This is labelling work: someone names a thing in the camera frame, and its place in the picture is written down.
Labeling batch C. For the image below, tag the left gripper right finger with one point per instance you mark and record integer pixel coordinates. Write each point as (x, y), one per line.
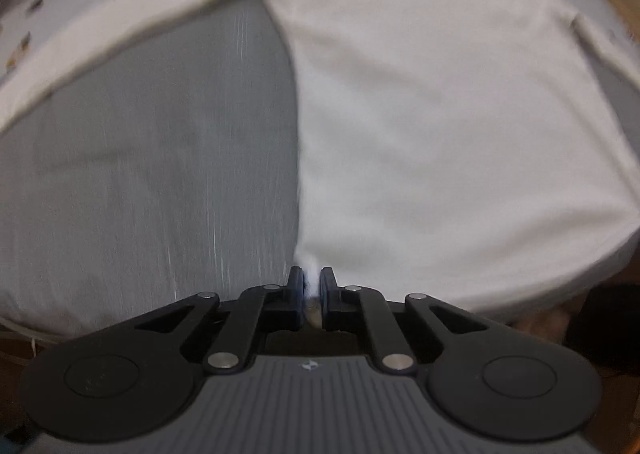
(340, 305)

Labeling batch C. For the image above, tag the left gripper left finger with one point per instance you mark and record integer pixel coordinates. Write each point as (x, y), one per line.
(285, 304)

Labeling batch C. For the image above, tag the white small shirt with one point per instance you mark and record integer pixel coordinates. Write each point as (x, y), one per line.
(425, 133)

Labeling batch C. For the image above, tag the printed grey bed sheet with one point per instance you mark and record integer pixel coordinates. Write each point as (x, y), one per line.
(150, 158)

